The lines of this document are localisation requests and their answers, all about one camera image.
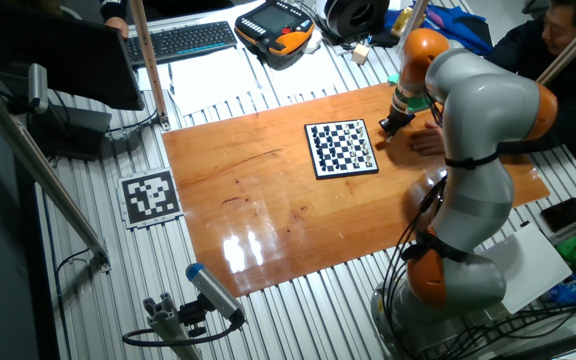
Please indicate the orange wooden board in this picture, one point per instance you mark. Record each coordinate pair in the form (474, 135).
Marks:
(268, 210)

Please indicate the black box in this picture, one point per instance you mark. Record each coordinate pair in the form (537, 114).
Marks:
(78, 130)

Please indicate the black smartphone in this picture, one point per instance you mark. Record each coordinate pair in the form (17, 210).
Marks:
(563, 214)

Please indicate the aluminium camera stand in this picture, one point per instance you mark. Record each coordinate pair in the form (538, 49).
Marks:
(168, 325)

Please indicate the black and white marker tag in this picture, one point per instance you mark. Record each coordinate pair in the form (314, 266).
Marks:
(150, 197)

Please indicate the small white paper sheet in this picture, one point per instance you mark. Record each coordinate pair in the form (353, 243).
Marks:
(153, 80)

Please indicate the white flat sheet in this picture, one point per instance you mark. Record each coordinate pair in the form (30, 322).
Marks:
(533, 270)

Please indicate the operator dark sleeved forearm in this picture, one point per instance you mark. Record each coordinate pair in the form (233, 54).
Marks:
(113, 6)

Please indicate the yellow packet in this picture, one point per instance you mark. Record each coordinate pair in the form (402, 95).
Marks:
(403, 21)

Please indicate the blue plastic bag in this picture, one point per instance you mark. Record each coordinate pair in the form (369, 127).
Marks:
(568, 290)

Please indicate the grey camera with blue end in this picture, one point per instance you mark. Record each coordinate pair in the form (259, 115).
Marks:
(213, 292)

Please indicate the black computer monitor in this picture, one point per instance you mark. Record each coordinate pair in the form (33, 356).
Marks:
(68, 55)

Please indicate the black computer keyboard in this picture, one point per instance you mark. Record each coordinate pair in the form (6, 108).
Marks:
(183, 42)

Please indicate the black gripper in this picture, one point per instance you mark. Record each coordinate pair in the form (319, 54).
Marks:
(400, 119)

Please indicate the dark pen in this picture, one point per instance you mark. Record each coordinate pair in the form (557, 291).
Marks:
(170, 79)

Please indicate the operator bare hand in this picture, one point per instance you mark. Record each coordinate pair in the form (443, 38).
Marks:
(118, 24)

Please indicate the orange and black teach pendant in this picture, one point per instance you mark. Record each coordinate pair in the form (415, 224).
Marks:
(273, 25)

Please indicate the left hand of seated man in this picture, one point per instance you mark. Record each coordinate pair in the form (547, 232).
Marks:
(428, 140)

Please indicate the blue cloth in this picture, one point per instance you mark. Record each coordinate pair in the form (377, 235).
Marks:
(468, 35)

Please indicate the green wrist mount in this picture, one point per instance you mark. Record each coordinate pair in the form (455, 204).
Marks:
(415, 103)

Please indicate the black round spool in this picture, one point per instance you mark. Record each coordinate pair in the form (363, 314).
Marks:
(353, 17)

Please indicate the black and white chessboard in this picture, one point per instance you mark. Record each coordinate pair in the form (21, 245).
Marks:
(340, 150)

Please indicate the grey webcam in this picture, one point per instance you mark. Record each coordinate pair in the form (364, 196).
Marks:
(38, 85)

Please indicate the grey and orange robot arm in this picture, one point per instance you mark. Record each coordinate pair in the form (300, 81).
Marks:
(483, 110)

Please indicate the small wooden cube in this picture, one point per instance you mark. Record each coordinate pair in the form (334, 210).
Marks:
(360, 53)

